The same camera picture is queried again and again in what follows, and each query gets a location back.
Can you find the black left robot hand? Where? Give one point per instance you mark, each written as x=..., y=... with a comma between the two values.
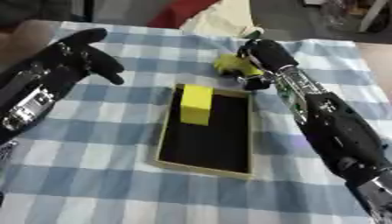
x=69, y=62

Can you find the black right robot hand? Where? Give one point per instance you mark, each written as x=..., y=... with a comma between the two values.
x=270, y=55

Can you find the yellow toy object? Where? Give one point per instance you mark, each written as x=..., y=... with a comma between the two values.
x=232, y=64

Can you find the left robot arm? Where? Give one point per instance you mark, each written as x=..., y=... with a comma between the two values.
x=28, y=106

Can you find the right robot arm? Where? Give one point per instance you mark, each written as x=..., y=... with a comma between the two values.
x=337, y=128

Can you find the tan cardboard box black inside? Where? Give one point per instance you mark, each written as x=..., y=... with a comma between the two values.
x=209, y=140

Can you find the cream cloth bag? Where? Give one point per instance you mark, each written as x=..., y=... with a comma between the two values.
x=219, y=20

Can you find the yellow rectangular block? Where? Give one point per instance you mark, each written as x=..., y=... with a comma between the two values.
x=196, y=105

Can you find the red fabric object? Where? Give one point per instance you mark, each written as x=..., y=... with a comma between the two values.
x=176, y=13

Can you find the white furniture leg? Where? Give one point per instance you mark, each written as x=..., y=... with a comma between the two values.
x=371, y=14

